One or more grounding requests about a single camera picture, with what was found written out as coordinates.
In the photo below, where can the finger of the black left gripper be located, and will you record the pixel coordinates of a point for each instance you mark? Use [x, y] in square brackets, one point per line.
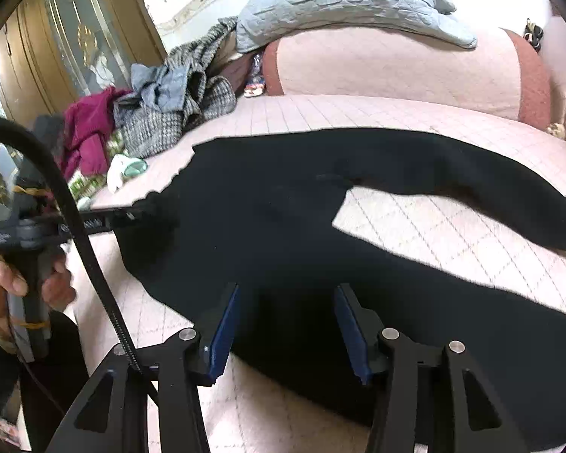
[95, 221]

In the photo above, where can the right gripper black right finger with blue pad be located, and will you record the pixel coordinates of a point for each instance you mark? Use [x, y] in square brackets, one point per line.
[429, 399]

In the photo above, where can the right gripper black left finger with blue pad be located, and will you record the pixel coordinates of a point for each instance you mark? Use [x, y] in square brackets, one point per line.
[111, 412]

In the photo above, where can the black pants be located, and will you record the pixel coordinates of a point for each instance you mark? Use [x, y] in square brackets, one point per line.
[258, 211]

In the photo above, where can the person's left hand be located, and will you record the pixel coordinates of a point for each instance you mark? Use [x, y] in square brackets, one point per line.
[57, 292]

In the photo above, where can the green floral bedsheet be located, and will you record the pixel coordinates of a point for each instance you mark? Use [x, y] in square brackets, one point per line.
[84, 188]

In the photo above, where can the white green small cloth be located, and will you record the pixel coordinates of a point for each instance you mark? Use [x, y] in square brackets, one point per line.
[122, 169]

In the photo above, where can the pink quilted mattress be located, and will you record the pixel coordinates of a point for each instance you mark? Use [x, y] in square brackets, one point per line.
[247, 412]

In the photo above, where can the grey checked garment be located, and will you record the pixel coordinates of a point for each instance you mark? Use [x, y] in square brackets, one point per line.
[147, 133]

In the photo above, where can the maroon garment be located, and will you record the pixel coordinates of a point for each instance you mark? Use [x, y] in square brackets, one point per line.
[88, 125]

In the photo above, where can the blue grey cloth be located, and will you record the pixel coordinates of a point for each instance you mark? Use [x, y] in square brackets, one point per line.
[163, 89]

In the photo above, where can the wooden wardrobe with mirror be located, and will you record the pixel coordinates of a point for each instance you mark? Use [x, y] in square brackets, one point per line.
[55, 52]

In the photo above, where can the colourful small packet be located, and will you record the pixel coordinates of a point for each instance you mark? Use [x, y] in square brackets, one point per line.
[255, 83]

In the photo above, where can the pink maroon bolster pillow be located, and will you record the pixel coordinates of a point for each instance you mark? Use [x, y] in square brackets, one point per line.
[503, 76]

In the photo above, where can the grey quilted blanket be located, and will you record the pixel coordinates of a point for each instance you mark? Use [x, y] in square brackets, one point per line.
[264, 21]

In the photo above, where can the black patterned slippers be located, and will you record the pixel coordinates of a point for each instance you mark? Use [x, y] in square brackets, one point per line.
[533, 34]

